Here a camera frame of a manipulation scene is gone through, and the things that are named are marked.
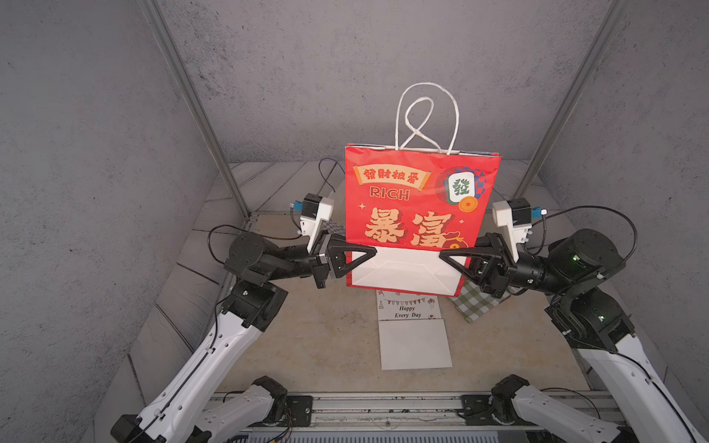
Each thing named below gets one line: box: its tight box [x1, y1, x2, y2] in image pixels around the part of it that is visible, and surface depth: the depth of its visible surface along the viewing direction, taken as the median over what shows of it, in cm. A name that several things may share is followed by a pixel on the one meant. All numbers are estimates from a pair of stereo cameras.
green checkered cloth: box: [448, 280, 512, 324], surface depth 95 cm
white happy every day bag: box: [375, 289, 453, 371], surface depth 87 cm
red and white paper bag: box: [344, 83, 502, 297], surface depth 41 cm
